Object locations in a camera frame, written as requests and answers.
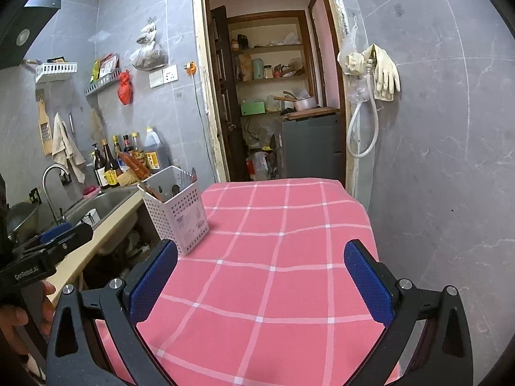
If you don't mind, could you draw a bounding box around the white wall switch panel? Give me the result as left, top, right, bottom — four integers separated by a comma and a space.
148, 64, 179, 88

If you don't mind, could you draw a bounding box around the steel faucet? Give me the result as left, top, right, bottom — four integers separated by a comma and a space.
42, 163, 71, 224

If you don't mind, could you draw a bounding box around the pink checkered tablecloth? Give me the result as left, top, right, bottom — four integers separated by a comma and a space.
94, 179, 402, 386

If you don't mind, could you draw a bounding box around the red white bag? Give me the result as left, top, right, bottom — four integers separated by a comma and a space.
246, 150, 270, 182

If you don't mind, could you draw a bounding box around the steel sink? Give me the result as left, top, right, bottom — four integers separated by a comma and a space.
60, 188, 138, 226

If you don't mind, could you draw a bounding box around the white cable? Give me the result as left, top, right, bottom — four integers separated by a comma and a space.
192, 74, 211, 186

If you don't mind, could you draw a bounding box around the white cup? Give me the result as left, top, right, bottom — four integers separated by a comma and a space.
78, 208, 101, 226

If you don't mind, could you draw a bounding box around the grey wall shelf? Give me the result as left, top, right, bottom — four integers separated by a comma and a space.
84, 68, 122, 97

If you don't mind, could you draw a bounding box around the wooden grater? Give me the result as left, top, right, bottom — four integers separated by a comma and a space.
38, 90, 54, 156

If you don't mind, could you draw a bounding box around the brown wooden chopstick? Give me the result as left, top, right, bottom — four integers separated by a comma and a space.
140, 182, 164, 203

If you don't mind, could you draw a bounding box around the black range hood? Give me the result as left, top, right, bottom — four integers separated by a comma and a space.
0, 0, 63, 70

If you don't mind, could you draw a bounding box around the red packet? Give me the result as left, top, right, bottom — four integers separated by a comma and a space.
98, 52, 120, 77

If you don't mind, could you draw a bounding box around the red plastic bag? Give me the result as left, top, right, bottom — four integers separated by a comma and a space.
117, 69, 134, 106

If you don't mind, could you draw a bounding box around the beige towel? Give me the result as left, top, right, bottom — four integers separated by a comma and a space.
52, 112, 88, 184

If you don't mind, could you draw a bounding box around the yellow bag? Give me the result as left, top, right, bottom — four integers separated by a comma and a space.
116, 170, 140, 188

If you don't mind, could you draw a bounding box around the aluminium pot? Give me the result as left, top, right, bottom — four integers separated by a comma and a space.
273, 91, 317, 113

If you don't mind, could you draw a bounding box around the white wall basket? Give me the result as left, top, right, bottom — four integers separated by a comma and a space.
35, 62, 78, 84

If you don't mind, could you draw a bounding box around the cream rubber glove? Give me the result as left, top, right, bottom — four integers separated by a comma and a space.
368, 44, 402, 101
337, 50, 369, 77

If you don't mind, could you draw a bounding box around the thin clear plastic bag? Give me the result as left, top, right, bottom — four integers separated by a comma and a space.
342, 15, 360, 55

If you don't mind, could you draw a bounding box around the clear hanging plastic bag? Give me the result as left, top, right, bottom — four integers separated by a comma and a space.
130, 17, 168, 71

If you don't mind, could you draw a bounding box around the beige hanging cloth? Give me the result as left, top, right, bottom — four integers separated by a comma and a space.
89, 108, 106, 142

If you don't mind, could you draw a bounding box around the wooden cutting board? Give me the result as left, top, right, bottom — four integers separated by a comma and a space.
282, 106, 341, 121

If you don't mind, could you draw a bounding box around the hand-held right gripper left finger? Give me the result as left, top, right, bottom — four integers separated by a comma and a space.
46, 239, 179, 386

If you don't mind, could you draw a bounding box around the grey cabinet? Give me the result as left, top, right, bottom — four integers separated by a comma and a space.
280, 113, 348, 181

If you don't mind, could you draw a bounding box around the pale door frame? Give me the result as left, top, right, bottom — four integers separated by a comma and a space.
192, 0, 360, 202

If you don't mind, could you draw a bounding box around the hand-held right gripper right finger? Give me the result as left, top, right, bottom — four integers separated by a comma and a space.
343, 239, 475, 386

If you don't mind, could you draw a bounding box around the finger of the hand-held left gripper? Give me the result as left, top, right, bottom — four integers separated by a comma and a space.
12, 224, 94, 269
38, 222, 75, 246

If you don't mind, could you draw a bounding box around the person's left hand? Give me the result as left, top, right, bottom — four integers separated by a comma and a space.
0, 280, 56, 357

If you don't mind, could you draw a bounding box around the grey metal wok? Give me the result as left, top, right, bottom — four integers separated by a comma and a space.
5, 200, 41, 243

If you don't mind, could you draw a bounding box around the dark wooden door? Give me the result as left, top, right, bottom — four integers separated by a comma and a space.
207, 5, 247, 183

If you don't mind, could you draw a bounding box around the wooden shelf unit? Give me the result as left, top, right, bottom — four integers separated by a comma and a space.
227, 10, 319, 117

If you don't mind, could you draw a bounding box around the green box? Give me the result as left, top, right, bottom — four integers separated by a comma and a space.
240, 100, 267, 116

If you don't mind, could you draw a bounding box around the white hose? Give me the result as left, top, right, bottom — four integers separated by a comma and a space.
345, 58, 381, 159

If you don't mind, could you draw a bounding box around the orange snack bag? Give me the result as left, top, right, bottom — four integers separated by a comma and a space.
118, 152, 152, 180

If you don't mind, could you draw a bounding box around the large cooking oil jug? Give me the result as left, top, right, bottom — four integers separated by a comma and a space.
142, 126, 162, 170

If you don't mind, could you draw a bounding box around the dark yellow-label sauce bottle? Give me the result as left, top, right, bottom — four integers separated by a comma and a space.
101, 139, 121, 188

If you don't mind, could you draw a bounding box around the white perforated utensil holder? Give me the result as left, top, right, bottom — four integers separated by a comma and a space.
137, 164, 210, 256

